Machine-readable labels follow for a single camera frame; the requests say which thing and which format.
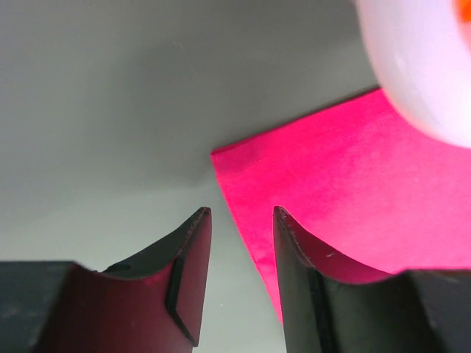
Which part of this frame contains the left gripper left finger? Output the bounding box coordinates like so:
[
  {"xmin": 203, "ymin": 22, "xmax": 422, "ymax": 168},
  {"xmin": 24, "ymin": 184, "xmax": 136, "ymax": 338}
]
[{"xmin": 1, "ymin": 207, "xmax": 212, "ymax": 352}]

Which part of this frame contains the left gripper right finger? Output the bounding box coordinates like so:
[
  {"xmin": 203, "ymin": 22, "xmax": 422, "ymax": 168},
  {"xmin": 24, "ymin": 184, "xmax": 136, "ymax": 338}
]
[{"xmin": 273, "ymin": 207, "xmax": 470, "ymax": 352}]

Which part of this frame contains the orange t shirt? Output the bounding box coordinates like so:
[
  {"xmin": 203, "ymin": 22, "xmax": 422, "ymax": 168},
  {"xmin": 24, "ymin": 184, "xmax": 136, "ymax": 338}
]
[{"xmin": 454, "ymin": 0, "xmax": 471, "ymax": 24}]

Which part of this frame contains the magenta t shirt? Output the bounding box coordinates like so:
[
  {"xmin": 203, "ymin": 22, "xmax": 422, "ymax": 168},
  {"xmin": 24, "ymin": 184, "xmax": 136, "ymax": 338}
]
[{"xmin": 211, "ymin": 90, "xmax": 470, "ymax": 312}]

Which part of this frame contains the white plastic basket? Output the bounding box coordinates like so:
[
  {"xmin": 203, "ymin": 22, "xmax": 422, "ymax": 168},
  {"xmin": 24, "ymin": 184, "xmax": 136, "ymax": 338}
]
[{"xmin": 354, "ymin": 0, "xmax": 470, "ymax": 148}]

